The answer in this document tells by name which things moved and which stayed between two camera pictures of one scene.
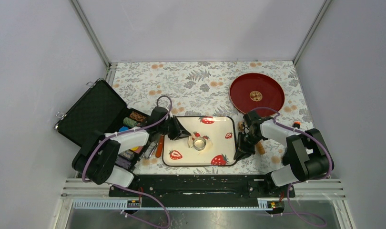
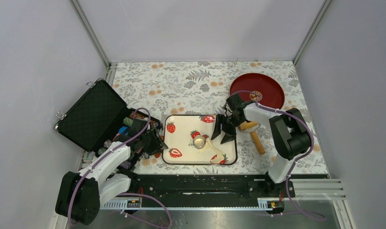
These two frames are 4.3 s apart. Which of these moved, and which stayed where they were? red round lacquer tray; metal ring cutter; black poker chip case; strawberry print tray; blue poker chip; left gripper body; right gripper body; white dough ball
Moved: left gripper body; right gripper body; white dough ball
Stayed: strawberry print tray; red round lacquer tray; blue poker chip; metal ring cutter; black poker chip case
